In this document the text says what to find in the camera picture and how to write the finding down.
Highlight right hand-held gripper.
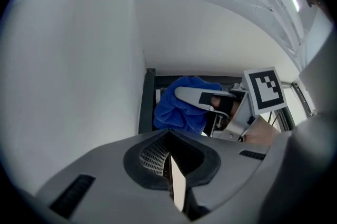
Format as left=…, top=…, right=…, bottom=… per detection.
left=174, top=66, right=288, bottom=142

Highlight black window frame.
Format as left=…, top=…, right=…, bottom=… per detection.
left=138, top=67, right=318, bottom=137

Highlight blue cleaning cloth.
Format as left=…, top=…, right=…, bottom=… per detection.
left=153, top=75, right=223, bottom=134

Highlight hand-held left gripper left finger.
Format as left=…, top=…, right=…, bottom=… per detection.
left=35, top=128, right=190, bottom=224

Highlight person's right forearm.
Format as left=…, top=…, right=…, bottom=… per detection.
left=242, top=115, right=281, bottom=146

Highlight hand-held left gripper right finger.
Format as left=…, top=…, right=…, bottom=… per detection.
left=170, top=129, right=272, bottom=218

